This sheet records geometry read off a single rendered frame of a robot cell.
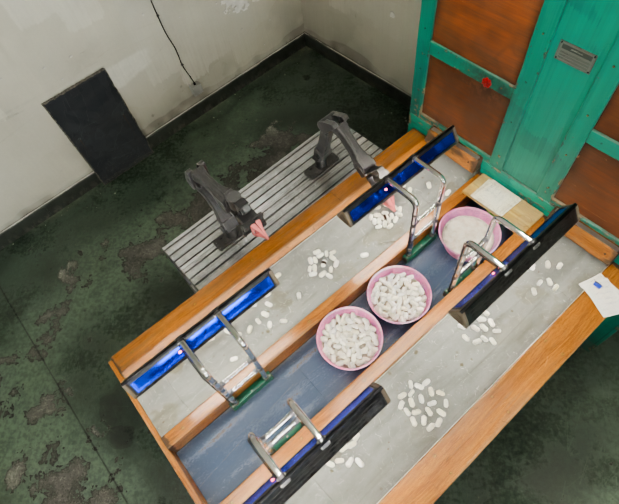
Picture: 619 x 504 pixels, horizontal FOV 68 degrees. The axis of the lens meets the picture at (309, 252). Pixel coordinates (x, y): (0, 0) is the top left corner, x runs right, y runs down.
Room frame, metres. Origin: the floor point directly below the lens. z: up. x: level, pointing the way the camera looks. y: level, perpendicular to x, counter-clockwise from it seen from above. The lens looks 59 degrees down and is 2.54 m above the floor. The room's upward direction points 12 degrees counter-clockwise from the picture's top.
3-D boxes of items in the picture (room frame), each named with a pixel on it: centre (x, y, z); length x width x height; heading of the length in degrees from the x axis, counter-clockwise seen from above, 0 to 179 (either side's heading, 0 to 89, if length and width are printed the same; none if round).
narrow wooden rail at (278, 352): (0.84, -0.11, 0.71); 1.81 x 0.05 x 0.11; 120
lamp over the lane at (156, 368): (0.67, 0.41, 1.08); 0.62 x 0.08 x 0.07; 120
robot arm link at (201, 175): (1.30, 0.34, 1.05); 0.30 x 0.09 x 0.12; 32
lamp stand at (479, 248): (0.74, -0.66, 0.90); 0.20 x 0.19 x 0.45; 120
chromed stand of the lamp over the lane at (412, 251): (1.09, -0.46, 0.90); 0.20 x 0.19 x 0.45; 120
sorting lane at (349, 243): (0.99, -0.02, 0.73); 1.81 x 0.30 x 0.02; 120
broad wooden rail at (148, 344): (1.17, 0.09, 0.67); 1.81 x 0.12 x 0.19; 120
